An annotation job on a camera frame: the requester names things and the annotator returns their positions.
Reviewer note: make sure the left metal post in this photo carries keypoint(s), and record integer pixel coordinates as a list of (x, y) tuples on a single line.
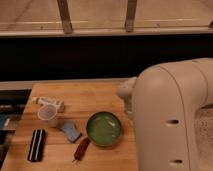
[(65, 16)]

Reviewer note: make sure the blue sponge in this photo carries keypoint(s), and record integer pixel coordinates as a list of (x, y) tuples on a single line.
[(71, 132)]

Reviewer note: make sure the green ceramic bowl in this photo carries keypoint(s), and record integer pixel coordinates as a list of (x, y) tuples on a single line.
[(104, 129)]

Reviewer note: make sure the metal post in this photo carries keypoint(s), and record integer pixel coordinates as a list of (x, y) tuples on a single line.
[(130, 15), (65, 16)]

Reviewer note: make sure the white tube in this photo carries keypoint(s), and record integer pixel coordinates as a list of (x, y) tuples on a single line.
[(49, 101)]

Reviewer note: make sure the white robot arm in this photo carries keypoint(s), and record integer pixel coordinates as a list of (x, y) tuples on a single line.
[(162, 103)]

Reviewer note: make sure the black white striped box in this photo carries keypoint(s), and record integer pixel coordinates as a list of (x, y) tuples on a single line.
[(37, 145)]

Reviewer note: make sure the right metal post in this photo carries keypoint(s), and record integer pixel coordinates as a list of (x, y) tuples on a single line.
[(130, 15)]

